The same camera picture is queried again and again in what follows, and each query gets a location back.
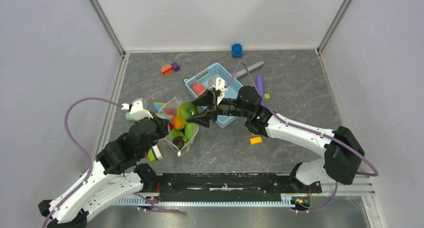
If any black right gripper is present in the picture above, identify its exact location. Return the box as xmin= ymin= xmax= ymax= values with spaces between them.
xmin=186 ymin=88 xmax=251 ymax=128

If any green orange toy mango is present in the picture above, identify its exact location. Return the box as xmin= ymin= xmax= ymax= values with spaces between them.
xmin=176 ymin=102 xmax=199 ymax=124

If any pink toy peach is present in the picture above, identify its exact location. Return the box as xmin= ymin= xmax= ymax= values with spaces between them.
xmin=191 ymin=82 xmax=206 ymax=97

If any green toy pea pod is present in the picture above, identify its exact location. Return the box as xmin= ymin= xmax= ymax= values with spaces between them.
xmin=183 ymin=123 xmax=196 ymax=143

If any green toy cucumber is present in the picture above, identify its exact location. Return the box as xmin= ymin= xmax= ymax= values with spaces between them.
xmin=171 ymin=129 xmax=184 ymax=140

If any orange red toy fruit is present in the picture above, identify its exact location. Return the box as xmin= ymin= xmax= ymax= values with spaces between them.
xmin=171 ymin=115 xmax=186 ymax=130

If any dark toy mangosteen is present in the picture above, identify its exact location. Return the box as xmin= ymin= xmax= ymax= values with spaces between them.
xmin=172 ymin=136 xmax=185 ymax=150

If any clear polka dot zip bag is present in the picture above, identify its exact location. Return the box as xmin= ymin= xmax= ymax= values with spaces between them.
xmin=157 ymin=97 xmax=199 ymax=157

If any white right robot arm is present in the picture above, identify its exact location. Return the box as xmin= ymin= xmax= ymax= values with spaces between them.
xmin=187 ymin=86 xmax=365 ymax=192

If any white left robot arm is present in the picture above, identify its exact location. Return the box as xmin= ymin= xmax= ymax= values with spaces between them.
xmin=38 ymin=114 xmax=169 ymax=227

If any mint green toy microphone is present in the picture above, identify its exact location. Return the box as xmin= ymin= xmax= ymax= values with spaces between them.
xmin=125 ymin=112 xmax=135 ymax=121

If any green white brick block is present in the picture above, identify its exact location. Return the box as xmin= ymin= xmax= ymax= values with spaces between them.
xmin=147 ymin=145 xmax=163 ymax=162

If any multicolour brick stack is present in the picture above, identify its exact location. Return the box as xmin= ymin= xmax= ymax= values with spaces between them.
xmin=153 ymin=102 xmax=176 ymax=115

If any light blue plastic basket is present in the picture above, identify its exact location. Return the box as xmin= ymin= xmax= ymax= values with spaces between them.
xmin=183 ymin=63 xmax=253 ymax=129

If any purple toy brick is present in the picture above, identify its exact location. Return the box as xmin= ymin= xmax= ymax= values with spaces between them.
xmin=171 ymin=62 xmax=180 ymax=72

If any orange toy brick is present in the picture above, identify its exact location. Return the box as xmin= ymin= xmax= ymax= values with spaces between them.
xmin=160 ymin=64 xmax=174 ymax=76

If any purple toy microphone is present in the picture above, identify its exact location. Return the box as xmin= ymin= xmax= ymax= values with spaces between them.
xmin=256 ymin=74 xmax=265 ymax=100

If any yellow flat brick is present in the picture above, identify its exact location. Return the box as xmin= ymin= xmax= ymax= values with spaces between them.
xmin=249 ymin=136 xmax=262 ymax=145

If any blue toy brick car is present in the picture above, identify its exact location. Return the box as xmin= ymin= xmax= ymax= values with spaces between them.
xmin=231 ymin=43 xmax=243 ymax=58

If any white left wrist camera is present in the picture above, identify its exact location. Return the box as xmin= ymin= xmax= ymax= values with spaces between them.
xmin=121 ymin=99 xmax=153 ymax=121

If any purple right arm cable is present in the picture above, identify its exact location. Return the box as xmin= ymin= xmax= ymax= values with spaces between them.
xmin=225 ymin=61 xmax=380 ymax=214

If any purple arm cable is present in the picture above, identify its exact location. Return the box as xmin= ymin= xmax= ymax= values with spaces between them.
xmin=225 ymin=61 xmax=380 ymax=214
xmin=41 ymin=97 xmax=181 ymax=228

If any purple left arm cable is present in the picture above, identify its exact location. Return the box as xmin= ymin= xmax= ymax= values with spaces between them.
xmin=41 ymin=97 xmax=181 ymax=228

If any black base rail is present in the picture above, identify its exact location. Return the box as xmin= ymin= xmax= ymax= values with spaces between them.
xmin=141 ymin=172 xmax=322 ymax=202

